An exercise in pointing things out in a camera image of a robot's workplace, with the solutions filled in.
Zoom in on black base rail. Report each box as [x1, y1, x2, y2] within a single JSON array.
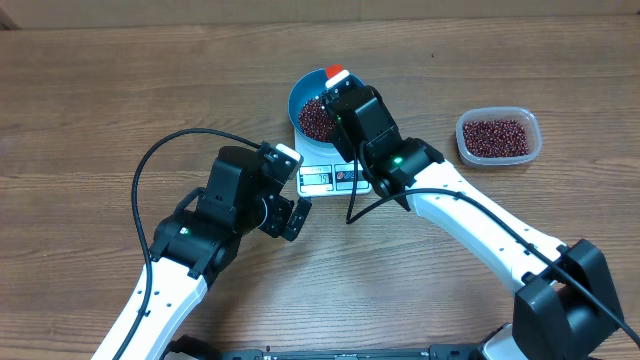
[[159, 334, 569, 360]]

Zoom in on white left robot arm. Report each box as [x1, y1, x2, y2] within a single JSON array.
[[94, 143, 311, 359]]

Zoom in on clear plastic bean container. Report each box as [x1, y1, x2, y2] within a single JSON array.
[[455, 106, 543, 167]]

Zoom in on red beans in bowl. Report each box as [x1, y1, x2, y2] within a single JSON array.
[[298, 99, 336, 143]]

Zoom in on white digital kitchen scale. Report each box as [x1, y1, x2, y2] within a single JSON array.
[[294, 130, 372, 197]]

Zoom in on red plastic measuring scoop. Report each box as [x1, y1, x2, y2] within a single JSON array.
[[325, 64, 344, 79]]

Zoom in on blue plastic bowl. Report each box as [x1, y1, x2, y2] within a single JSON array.
[[288, 67, 365, 134]]

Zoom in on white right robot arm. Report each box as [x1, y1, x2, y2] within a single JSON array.
[[319, 77, 637, 359]]

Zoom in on red adzuki beans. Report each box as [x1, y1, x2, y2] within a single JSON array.
[[462, 119, 529, 158]]

